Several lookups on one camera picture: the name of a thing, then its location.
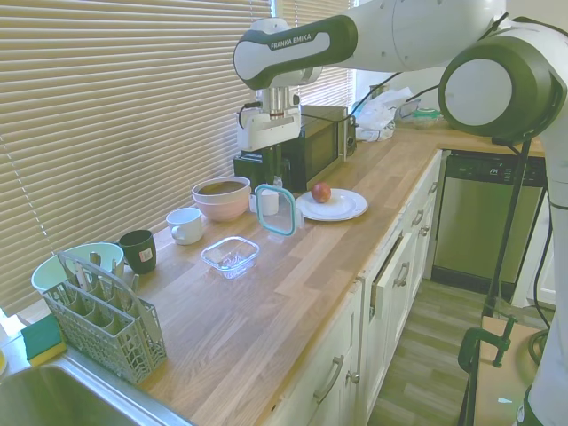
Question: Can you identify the white kitchen cabinet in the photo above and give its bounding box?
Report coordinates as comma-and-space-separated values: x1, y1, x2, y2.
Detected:
264, 149, 446, 426

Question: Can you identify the red apple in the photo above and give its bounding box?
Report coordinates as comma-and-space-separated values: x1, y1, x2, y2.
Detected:
311, 181, 334, 204

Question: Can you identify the clear plastic container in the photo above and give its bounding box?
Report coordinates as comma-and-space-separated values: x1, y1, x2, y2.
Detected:
200, 235, 261, 282

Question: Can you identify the white dinner plate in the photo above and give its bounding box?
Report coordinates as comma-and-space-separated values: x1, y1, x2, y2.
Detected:
295, 187, 370, 224

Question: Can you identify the white ceramic mug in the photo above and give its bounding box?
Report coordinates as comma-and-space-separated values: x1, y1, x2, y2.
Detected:
165, 207, 206, 247
248, 187, 280, 217

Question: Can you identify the wide beige window blind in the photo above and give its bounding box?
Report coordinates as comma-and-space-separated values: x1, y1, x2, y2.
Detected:
0, 0, 274, 321

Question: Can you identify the green metal clamp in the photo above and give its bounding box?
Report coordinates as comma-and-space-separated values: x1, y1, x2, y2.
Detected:
457, 313, 520, 375

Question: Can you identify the stainless steel dishwasher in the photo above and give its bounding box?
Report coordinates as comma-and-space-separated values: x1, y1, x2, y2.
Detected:
430, 149, 548, 290

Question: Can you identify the mint green bowl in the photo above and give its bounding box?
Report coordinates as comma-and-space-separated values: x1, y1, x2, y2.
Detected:
30, 241, 126, 295

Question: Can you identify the pink bowl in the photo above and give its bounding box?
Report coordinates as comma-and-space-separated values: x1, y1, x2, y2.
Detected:
194, 190, 251, 224

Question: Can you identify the white plastic bag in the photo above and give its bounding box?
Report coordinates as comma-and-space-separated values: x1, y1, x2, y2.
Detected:
356, 85, 414, 143

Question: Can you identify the black stand pole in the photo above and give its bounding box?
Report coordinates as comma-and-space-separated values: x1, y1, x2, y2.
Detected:
461, 136, 534, 426

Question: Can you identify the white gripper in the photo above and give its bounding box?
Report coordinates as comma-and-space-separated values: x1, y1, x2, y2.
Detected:
244, 111, 304, 182

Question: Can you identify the yellow green sponge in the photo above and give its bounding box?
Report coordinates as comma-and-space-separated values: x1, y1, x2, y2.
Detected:
20, 313, 69, 367

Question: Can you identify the black steel microwave oven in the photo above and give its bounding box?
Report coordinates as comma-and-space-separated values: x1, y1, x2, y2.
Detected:
283, 105, 352, 193

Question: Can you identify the black cup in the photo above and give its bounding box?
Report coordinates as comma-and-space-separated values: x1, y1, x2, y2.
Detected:
118, 229, 159, 275

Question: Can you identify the grey bowl brown inside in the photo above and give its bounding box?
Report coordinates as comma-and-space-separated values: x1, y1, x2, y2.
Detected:
191, 176, 253, 207

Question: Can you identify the brushed metal bar handle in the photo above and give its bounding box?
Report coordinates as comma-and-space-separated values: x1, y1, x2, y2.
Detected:
391, 262, 411, 289
313, 354, 345, 406

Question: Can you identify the grey plastic cutlery basket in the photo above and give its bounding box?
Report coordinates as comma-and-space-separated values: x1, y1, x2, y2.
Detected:
41, 249, 170, 385

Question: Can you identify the clear container green lid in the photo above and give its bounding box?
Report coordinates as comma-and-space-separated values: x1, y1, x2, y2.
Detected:
412, 107, 443, 131

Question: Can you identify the stainless steel double sink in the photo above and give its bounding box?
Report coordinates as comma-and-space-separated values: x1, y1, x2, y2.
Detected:
0, 360, 197, 426

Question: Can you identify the clear lid teal seal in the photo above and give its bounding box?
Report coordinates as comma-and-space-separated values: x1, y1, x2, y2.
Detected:
253, 182, 304, 238

